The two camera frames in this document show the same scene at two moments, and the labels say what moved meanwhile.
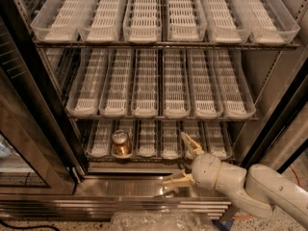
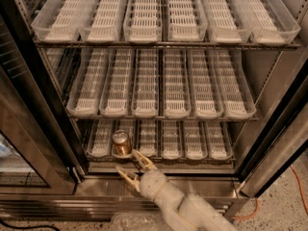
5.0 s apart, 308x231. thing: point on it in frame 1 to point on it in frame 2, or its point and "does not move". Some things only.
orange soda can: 121,143 does not move
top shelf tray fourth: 186,15 does not move
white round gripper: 206,171 to 151,182
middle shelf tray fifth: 206,98 does not move
